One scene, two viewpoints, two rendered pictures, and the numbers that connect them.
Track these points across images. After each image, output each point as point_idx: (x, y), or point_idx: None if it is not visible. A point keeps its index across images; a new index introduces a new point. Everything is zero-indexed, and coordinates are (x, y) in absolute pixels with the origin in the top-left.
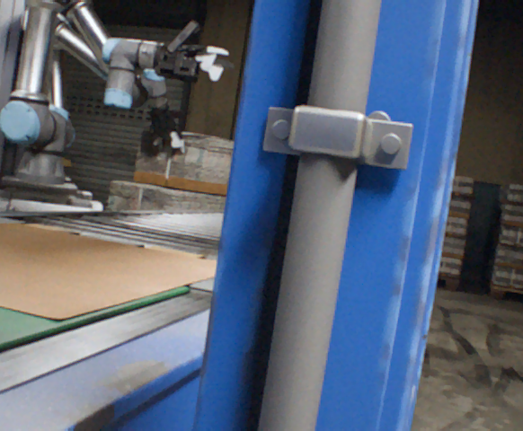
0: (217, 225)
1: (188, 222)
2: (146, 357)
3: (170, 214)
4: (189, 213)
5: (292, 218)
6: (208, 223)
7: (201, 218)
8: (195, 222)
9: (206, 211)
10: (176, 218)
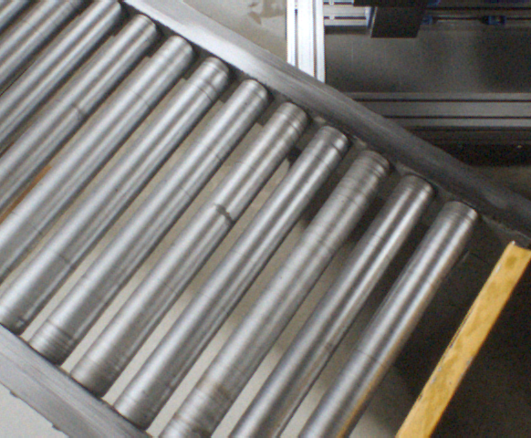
0: None
1: None
2: None
3: (138, 11)
4: (209, 53)
5: None
6: (46, 53)
7: (103, 53)
8: (16, 26)
9: (337, 110)
10: (40, 4)
